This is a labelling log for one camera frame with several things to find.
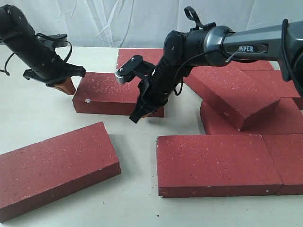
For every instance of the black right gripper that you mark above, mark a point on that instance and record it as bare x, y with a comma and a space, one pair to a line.
154, 90

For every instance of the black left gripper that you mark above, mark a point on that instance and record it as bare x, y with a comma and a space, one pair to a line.
56, 73

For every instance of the red brick with white chip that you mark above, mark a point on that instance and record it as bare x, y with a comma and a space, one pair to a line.
100, 93

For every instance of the red brick under tilted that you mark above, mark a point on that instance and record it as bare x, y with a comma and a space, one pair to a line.
285, 119

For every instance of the white backdrop cloth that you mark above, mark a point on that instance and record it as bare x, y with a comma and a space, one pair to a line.
145, 23

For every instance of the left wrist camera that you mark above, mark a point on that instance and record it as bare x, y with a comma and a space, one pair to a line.
53, 41

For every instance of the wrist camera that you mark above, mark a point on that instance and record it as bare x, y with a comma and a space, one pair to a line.
135, 67
53, 41

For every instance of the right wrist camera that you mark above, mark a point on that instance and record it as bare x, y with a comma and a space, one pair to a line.
135, 67

